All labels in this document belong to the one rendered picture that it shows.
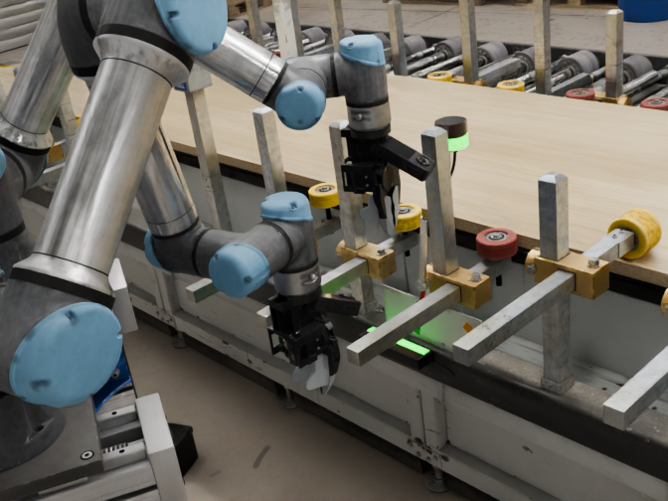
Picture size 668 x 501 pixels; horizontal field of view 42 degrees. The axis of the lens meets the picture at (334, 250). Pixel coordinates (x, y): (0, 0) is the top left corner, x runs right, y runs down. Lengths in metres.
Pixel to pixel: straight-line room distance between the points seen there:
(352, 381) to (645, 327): 1.06
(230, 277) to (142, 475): 0.29
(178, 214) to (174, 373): 1.96
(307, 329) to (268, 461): 1.34
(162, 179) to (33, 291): 0.35
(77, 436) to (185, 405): 1.89
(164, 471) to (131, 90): 0.48
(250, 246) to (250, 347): 1.70
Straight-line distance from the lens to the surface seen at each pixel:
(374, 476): 2.58
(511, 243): 1.73
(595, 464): 1.74
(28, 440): 1.13
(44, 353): 0.94
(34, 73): 1.58
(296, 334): 1.39
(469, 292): 1.67
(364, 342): 1.54
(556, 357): 1.62
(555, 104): 2.54
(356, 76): 1.49
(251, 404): 2.95
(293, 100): 1.35
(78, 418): 1.18
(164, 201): 1.27
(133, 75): 1.03
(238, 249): 1.23
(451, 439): 2.38
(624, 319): 1.79
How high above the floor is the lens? 1.67
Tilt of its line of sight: 26 degrees down
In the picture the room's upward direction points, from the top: 8 degrees counter-clockwise
